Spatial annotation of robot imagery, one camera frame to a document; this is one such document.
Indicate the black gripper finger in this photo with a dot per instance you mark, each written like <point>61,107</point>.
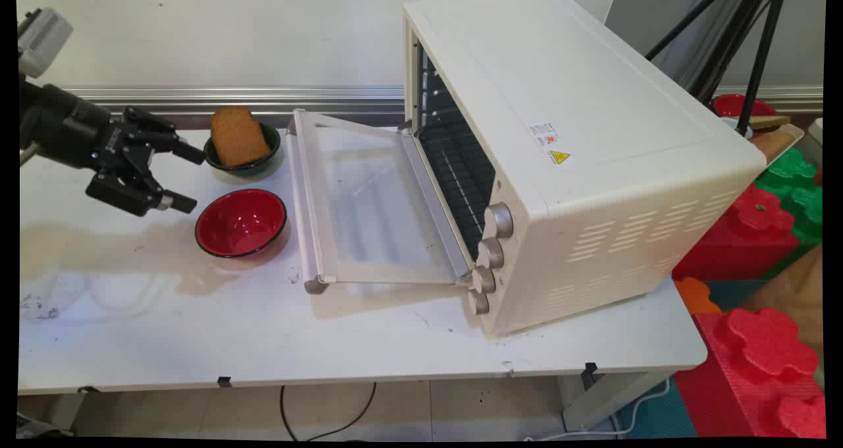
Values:
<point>128,194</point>
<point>161,135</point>

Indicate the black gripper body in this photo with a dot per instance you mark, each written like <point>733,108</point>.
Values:
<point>99,138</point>

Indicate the white toaster oven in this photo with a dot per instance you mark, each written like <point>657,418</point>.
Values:
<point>369,204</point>

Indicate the Kinova robot arm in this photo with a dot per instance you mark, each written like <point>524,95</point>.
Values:
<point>39,118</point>

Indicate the brown bread slice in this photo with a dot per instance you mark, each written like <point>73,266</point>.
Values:
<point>237,138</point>

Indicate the dark green bowl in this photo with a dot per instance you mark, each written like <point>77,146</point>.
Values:
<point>273,146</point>

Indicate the red bowl with black rim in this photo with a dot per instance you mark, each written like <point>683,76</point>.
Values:
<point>240,224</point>

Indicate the black table clip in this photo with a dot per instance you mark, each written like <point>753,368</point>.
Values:
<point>590,368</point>
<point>224,382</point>
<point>87,389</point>

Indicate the silver oven knob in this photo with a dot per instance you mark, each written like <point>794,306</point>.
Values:
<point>490,253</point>
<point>499,221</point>
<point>484,280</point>
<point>479,302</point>

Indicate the warning sticker label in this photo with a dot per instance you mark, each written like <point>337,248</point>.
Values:
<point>550,143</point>

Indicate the cream toaster oven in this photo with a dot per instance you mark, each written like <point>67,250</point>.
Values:
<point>593,105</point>

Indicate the white table leg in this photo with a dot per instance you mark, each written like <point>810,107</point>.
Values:
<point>593,402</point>

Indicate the orange foam piece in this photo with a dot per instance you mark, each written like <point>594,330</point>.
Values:
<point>695,296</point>

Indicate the plain red bowl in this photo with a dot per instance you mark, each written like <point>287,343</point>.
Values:
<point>728,104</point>

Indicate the teal foam mat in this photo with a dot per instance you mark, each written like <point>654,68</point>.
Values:
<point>658,415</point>

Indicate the black tripod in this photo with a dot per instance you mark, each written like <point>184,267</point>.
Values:
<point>761,53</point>

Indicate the beige tray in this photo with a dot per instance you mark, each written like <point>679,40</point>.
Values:
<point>780,141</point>

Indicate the green foam block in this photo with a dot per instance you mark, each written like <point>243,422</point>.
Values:
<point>793,174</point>

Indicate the aluminium wall rail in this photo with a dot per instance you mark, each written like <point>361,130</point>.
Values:
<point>230,97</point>

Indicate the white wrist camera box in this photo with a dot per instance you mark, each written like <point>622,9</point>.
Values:
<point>43,39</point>

